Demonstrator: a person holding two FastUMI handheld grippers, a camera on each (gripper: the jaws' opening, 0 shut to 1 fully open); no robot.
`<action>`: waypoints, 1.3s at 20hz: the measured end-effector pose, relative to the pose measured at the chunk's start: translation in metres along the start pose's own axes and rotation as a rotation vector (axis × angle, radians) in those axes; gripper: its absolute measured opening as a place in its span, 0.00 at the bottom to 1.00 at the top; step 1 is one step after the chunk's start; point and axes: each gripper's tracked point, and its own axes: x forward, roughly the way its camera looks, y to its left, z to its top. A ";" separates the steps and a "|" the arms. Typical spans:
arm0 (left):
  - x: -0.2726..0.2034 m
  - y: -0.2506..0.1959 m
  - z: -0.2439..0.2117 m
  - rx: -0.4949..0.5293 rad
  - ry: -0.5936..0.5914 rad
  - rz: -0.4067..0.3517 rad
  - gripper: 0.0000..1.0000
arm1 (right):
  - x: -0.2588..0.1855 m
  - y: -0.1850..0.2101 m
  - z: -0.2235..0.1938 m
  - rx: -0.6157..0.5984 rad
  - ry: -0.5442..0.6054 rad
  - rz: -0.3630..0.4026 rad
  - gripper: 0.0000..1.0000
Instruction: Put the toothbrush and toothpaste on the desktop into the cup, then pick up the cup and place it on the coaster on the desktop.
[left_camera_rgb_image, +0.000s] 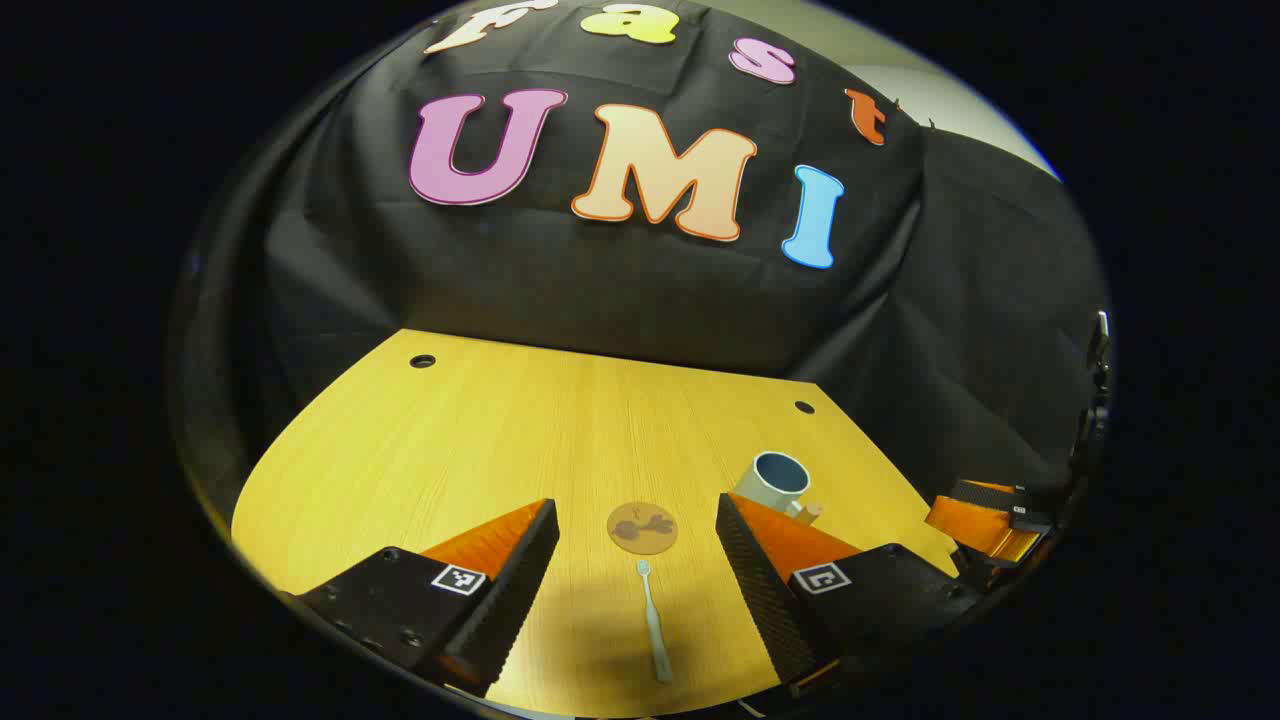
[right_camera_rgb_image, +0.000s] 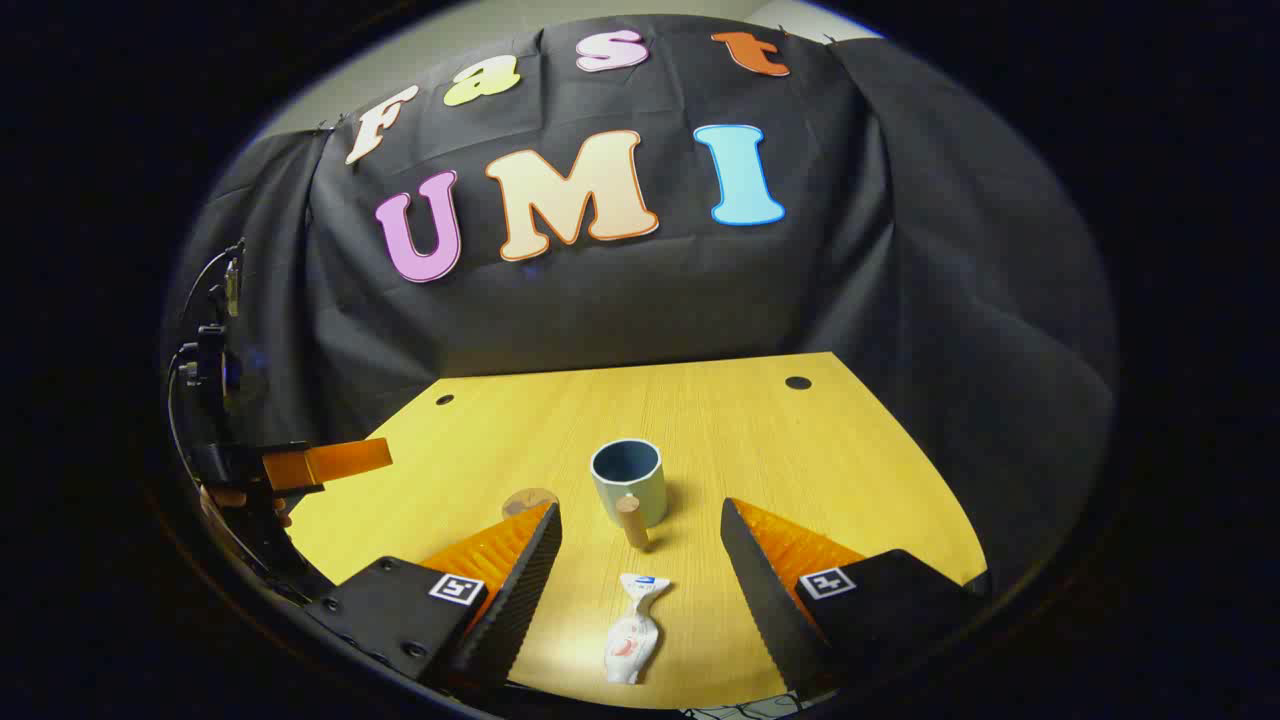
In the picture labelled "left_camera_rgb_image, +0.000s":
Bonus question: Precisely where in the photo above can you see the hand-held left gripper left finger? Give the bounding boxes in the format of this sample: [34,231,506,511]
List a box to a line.
[285,498,561,699]

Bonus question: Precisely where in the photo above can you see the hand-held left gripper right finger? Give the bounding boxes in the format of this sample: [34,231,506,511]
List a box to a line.
[714,492,986,696]

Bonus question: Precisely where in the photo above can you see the pale green toothbrush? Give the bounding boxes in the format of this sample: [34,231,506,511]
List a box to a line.
[636,559,674,685]

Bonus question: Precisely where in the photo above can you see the round cork coaster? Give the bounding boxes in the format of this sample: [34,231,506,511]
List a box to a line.
[607,501,679,556]

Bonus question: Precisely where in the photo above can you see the wooden desktop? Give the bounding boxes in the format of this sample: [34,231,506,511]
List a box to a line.
[230,328,961,719]

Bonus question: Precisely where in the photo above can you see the black backdrop cloth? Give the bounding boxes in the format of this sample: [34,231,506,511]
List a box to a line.
[170,0,1111,561]

